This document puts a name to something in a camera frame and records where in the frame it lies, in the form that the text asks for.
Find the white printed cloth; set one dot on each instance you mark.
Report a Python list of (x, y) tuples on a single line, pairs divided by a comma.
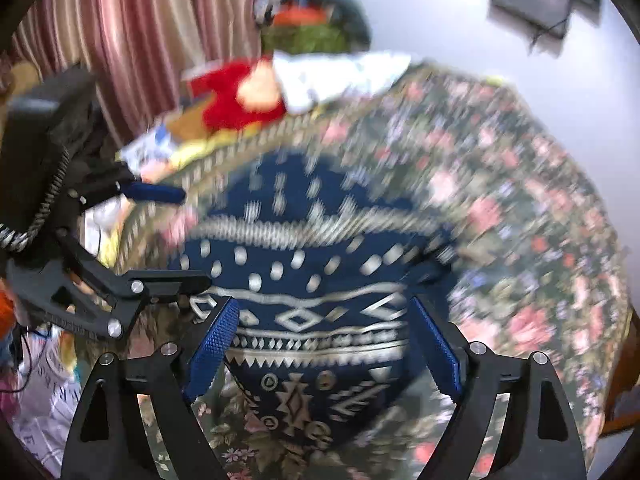
[(45, 400)]

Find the green floral blanket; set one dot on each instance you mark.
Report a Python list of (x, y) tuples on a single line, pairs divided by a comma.
[(525, 200)]

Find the navy patterned sweater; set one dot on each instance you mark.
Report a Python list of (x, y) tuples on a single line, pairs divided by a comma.
[(310, 280)]

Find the yellow pillow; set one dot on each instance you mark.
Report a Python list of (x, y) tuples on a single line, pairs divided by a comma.
[(495, 79)]

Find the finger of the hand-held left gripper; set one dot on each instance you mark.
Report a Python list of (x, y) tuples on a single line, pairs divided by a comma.
[(150, 285), (150, 192)]

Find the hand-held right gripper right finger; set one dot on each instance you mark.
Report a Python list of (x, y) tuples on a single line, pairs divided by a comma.
[(440, 350)]

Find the striped pink curtain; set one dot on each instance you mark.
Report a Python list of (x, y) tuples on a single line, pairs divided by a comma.
[(130, 35)]

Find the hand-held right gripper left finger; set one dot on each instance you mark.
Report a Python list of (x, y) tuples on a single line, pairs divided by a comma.
[(212, 350)]

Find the pile of colourful clutter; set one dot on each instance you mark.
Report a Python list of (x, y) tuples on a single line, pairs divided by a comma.
[(310, 15)]

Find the red plush cloth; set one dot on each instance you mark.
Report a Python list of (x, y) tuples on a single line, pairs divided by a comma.
[(230, 95)]

